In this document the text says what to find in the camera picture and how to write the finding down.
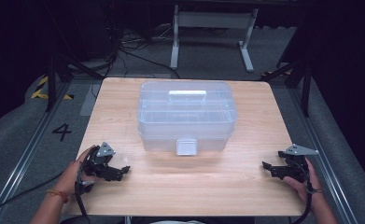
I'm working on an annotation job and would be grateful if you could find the yellow black floor tape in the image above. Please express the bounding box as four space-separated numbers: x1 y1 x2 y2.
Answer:
30 76 75 101

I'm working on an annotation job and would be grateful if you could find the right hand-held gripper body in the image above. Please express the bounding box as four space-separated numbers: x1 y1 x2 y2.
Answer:
277 143 320 184

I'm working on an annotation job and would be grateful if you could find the white metal desk frame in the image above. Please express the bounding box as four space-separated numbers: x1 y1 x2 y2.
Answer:
169 4 260 73

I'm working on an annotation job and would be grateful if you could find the person's right hand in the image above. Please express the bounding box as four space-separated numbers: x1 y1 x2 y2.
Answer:
282 158 323 203

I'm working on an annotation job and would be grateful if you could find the metal floor rail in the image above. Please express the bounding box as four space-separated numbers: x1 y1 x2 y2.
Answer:
0 77 74 224
287 87 360 224

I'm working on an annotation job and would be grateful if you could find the bundle of black floor cables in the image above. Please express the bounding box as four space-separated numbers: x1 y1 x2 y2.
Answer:
104 18 182 80

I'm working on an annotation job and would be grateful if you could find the left hand-held gripper cable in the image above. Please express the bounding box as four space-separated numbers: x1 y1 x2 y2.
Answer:
75 146 92 224

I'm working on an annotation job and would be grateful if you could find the clear plastic storage box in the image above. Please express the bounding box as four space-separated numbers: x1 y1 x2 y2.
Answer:
136 79 238 157

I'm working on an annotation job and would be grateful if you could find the person's left hand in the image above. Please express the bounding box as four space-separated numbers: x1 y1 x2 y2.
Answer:
54 145 97 201

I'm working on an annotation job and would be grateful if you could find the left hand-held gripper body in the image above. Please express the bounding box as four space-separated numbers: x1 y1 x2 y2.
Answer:
75 141 118 195

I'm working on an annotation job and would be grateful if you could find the orange wrist bracelet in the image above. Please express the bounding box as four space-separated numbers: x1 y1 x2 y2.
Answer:
45 189 69 204

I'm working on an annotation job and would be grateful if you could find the black floor cable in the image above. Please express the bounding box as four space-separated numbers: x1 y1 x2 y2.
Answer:
0 170 66 222

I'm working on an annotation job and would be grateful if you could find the right hand-held gripper cable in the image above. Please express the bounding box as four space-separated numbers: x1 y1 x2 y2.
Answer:
290 160 323 224

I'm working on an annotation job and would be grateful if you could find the black tripod stand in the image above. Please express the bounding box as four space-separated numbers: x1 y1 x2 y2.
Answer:
44 50 105 113
260 18 316 118

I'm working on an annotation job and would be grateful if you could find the hand-held gripper cable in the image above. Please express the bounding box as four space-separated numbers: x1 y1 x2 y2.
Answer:
290 160 323 224
75 146 92 224

